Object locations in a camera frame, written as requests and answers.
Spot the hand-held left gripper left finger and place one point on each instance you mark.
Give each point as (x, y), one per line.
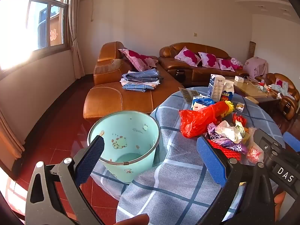
(90, 159)

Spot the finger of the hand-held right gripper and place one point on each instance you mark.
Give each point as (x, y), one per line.
(264, 140)
(291, 141)

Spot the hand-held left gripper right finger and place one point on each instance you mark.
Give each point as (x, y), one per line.
(211, 161)

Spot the red plastic bag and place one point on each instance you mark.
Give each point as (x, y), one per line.
(196, 119)

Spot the mint green trash bin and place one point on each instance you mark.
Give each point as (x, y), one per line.
(126, 133)

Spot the yellow plastic bag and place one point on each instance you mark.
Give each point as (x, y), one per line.
(229, 106)

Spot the crushed blue white carton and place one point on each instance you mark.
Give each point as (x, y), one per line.
(201, 100)

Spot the person's right forearm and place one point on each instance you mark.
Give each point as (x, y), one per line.
(280, 202)

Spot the red mesh bag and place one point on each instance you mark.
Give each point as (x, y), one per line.
(222, 150)

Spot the clear bag with red bits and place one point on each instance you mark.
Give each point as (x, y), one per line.
(254, 153)

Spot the red candy wrapper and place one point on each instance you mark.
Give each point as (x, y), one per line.
(239, 119)

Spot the white crumpled plastic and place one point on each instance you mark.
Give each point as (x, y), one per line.
(228, 130)

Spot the brown leather armchair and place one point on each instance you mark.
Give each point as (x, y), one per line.
(289, 105)

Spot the small white orange box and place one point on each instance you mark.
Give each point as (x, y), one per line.
(239, 107)

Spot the glass coffee table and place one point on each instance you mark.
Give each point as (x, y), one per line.
(255, 91)

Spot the blue checked tablecloth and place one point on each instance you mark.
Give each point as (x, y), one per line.
(168, 192)

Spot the crumpled cloth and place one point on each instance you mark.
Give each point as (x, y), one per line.
(280, 86)

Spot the blue orange snack box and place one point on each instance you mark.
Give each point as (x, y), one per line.
(227, 91)

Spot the brown leather chaise sofa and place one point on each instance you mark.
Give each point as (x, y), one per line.
(117, 98)

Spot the flat clear packet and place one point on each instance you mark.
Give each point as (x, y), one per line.
(187, 93)

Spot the tall blue white carton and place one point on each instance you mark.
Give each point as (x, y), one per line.
(214, 86)

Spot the pink cloth covered chair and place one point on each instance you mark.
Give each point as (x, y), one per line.
(256, 66)

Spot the small pink floral cushion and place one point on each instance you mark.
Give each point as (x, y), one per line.
(237, 63)

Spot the beige curtain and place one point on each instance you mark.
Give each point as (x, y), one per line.
(76, 28)
(10, 138)

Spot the folded blue bedsheets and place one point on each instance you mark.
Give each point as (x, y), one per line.
(140, 79)

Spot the window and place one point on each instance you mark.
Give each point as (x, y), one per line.
(39, 23)

